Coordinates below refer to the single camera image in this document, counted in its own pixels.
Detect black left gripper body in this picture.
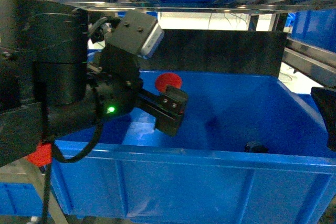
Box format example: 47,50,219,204
88,45,188,136

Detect red mushroom push button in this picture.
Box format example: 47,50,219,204
154,72,182,94

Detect green mushroom push button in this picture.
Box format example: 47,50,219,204
244,141,268,153

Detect dark back panel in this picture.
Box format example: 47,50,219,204
139,29,287,77

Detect large blue target bin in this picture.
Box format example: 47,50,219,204
51,72,335,223

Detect blue bin bottom left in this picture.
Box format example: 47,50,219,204
1,183,43,217

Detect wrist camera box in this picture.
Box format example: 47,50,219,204
105,10,164,59

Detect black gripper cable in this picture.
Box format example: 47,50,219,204
41,124,104,224

